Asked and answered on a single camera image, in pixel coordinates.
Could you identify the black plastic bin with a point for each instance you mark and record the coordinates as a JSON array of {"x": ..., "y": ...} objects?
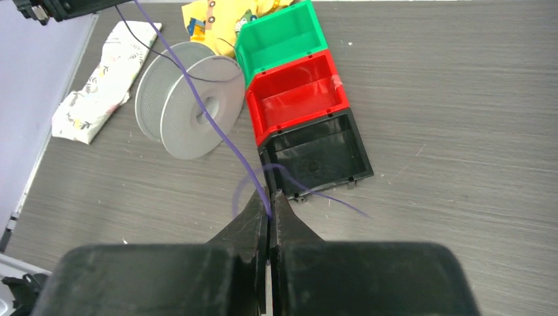
[{"x": 315, "y": 155}]

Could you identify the grey plastic cable spool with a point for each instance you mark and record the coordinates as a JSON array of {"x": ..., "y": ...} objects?
[{"x": 170, "y": 111}]

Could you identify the green plastic bin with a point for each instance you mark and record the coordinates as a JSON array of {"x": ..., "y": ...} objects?
[{"x": 279, "y": 38}]

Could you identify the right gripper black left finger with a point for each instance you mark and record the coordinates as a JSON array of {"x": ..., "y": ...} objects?
[{"x": 224, "y": 276}]

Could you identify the white patterned cloth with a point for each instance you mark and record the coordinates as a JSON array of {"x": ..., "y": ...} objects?
[{"x": 83, "y": 113}]

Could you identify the yellow patterned cloth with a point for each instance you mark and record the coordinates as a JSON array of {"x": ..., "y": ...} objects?
[{"x": 217, "y": 24}]

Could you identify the red plastic bin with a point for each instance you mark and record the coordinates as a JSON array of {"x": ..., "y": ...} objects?
[{"x": 296, "y": 92}]

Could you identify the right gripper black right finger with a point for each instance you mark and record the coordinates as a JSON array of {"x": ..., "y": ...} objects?
[{"x": 312, "y": 276}]

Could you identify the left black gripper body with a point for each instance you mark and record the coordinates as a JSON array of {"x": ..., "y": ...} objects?
[{"x": 60, "y": 10}]

